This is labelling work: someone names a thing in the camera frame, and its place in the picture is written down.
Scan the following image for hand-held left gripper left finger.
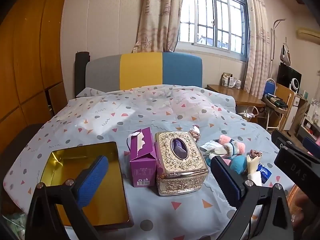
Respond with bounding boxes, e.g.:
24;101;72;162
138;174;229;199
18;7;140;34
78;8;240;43
25;155;109;240

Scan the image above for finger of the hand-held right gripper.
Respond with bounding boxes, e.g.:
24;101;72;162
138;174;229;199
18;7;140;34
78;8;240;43
271;129;308;155
302;136;320;157

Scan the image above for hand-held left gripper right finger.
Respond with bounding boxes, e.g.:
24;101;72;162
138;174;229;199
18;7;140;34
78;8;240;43
210;156;294;240

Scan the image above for blue plush toy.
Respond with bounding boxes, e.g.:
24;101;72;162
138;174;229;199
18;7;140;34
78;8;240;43
226;154;248;175

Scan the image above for white knit glove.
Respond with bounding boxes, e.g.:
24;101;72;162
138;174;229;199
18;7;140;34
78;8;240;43
210;140;238;160

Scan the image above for gold rectangular tin box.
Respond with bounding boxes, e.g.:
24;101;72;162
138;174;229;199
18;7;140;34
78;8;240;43
40;141;134;229

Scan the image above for cream elastic bandage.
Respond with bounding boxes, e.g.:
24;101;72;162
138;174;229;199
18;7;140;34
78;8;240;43
246;155;263;186

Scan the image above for blue pocket tissue packet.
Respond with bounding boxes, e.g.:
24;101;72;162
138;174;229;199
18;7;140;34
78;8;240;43
257;164;273;180

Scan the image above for white plastic packet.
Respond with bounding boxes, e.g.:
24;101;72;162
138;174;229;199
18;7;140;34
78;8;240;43
200;141;220;155

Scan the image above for pink fuzzy sock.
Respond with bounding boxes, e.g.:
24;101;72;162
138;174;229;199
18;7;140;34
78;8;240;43
219;134;247;157

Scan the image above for dusty mauve satin scrunchie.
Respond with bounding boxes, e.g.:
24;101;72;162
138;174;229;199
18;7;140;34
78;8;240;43
188;126;202;143

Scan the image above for round wooden side table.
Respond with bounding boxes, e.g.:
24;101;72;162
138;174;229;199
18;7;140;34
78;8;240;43
261;92;289;130

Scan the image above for ornate gold tissue box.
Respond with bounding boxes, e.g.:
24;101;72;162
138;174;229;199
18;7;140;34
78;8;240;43
154;131;209;197

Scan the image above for purple cardboard tissue box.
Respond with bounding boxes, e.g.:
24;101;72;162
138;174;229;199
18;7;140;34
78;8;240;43
127;127;158;188

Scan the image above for blue chair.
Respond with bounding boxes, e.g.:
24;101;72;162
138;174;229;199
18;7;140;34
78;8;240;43
264;78;275;98

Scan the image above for white desk fan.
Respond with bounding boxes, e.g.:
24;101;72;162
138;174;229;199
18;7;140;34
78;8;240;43
289;77;302;92

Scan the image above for wooden desk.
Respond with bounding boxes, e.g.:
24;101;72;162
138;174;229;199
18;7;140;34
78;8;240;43
206;84;265;110

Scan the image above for black monitor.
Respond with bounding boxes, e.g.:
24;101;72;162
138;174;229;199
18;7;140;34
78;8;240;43
276;62;302;90

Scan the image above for dark grey bedside bench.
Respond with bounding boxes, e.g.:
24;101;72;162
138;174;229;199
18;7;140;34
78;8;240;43
0;124;47;160

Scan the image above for small brown carton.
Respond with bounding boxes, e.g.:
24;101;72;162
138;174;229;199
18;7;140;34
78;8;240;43
221;72;233;87

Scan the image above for hanging bag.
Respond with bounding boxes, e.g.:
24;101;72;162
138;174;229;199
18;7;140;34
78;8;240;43
280;44;292;65

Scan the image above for green white paper packets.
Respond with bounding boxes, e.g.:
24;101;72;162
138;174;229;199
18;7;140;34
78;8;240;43
5;212;27;231

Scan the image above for white patterned bed sheet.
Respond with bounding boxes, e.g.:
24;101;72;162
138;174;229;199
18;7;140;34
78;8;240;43
4;84;295;240

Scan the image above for metal clothes rack pole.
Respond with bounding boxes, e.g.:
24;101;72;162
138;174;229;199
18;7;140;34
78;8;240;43
269;19;286;80

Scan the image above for beige printed curtain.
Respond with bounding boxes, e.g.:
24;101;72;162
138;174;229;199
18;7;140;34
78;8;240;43
135;0;185;53
242;0;273;98

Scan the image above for black rolled mat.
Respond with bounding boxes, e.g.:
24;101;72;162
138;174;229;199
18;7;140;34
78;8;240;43
74;52;90;99

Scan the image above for cream air conditioner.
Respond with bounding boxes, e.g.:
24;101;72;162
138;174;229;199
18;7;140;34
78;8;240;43
297;27;320;46

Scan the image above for grey yellow blue headboard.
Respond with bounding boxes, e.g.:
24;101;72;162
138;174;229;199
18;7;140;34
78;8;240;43
85;52;202;92

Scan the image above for wooden wardrobe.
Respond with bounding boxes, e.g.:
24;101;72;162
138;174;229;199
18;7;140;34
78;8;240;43
0;0;70;153

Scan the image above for barred window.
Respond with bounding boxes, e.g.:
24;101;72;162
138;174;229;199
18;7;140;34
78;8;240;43
175;0;250;60

